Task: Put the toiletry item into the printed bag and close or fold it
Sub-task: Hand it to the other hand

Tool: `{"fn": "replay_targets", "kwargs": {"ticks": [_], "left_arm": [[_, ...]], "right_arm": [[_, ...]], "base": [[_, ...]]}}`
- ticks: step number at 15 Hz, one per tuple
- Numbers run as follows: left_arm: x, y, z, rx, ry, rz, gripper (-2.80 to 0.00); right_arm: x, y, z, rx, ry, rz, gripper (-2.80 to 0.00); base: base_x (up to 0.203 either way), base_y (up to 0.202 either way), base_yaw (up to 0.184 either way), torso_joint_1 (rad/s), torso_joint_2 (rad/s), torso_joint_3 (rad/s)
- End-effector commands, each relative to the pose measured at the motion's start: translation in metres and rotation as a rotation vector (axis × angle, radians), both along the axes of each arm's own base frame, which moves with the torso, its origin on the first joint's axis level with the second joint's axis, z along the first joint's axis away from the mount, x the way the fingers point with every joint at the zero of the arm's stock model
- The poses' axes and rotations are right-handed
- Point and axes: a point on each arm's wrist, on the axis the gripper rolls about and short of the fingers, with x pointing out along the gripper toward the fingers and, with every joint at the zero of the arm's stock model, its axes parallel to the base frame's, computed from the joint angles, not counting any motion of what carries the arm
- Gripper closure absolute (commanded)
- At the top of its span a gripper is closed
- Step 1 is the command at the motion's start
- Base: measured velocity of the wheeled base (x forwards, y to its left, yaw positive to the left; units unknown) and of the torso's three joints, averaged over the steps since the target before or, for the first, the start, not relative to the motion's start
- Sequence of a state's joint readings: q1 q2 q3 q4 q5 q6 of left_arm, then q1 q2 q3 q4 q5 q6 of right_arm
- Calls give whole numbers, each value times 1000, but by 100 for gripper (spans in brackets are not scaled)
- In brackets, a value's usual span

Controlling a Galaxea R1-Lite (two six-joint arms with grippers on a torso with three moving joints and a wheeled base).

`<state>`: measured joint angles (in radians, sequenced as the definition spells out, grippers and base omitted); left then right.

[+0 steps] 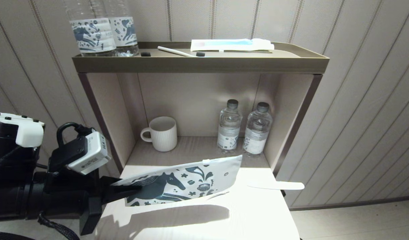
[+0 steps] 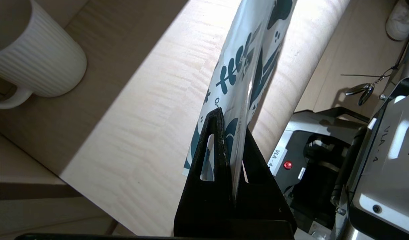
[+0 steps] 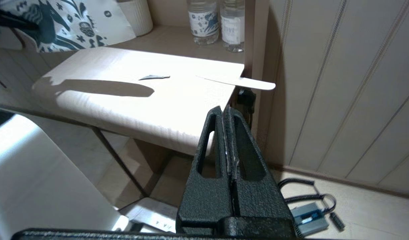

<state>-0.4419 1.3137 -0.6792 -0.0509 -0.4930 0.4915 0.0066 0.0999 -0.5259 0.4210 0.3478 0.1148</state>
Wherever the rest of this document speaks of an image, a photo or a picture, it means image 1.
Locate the white bag with horse print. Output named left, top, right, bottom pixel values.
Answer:
left=112, top=155, right=243, bottom=206

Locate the white ribbed ceramic mug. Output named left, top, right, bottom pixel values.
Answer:
left=140, top=116, right=178, bottom=152

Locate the small clear water bottle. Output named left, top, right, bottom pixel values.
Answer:
left=243, top=102, right=273, bottom=158
left=217, top=99, right=243, bottom=154

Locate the white stick toothbrush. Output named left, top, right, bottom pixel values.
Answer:
left=157, top=46, right=198, bottom=57

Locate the beige open shelf unit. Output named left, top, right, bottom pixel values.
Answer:
left=72, top=41, right=330, bottom=177

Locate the large blue-label water bottle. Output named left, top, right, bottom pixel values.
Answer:
left=103, top=0, right=140, bottom=57
left=64, top=0, right=117, bottom=57

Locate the white plastic comb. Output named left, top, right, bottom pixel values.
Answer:
left=247, top=181, right=305, bottom=191

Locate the white packet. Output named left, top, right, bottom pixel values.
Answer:
left=190, top=38, right=275, bottom=53

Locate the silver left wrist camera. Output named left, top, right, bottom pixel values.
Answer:
left=48, top=131, right=111, bottom=175

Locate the black braided cable loop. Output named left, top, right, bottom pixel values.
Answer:
left=38, top=212, right=80, bottom=240

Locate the black left camera cable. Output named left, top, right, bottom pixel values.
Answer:
left=56, top=122, right=93, bottom=145

